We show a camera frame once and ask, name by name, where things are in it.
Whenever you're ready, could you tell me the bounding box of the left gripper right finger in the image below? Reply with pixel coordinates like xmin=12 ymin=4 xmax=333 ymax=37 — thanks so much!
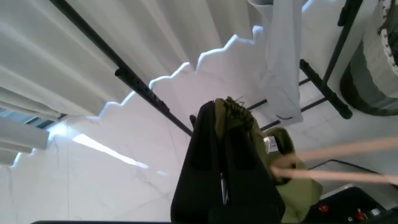
xmin=220 ymin=126 xmax=286 ymax=223

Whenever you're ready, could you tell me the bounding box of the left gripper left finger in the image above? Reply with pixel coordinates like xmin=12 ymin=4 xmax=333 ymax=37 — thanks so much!
xmin=170 ymin=100 xmax=225 ymax=223

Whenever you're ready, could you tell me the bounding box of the green garment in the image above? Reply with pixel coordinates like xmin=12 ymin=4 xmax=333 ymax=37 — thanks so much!
xmin=213 ymin=96 xmax=324 ymax=223

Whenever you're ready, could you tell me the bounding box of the pink clothes hanger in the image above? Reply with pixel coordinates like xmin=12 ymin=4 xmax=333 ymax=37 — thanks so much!
xmin=270 ymin=135 xmax=398 ymax=187

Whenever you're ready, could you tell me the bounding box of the black clothes rack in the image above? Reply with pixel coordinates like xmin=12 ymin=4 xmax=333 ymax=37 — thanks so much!
xmin=49 ymin=0 xmax=364 ymax=138

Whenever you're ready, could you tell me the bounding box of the white curtain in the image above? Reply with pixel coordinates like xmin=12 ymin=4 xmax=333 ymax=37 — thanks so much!
xmin=0 ymin=0 xmax=271 ymax=121
xmin=0 ymin=116 xmax=50 ymax=166

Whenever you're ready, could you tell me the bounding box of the window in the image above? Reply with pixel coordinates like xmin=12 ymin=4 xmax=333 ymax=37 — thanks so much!
xmin=0 ymin=107 xmax=68 ymax=130

